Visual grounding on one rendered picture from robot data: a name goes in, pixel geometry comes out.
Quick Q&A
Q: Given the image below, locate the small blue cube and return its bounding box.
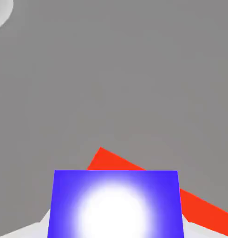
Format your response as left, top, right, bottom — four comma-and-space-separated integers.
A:
47, 170, 185, 238

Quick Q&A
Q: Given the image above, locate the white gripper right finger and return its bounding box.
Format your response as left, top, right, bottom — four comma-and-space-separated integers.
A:
182, 213, 228, 238

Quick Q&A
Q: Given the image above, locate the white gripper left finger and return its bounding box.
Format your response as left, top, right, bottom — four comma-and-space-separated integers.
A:
0, 209, 51, 238

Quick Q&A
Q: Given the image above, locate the large red box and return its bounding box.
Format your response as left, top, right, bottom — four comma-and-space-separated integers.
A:
86, 146, 228, 238

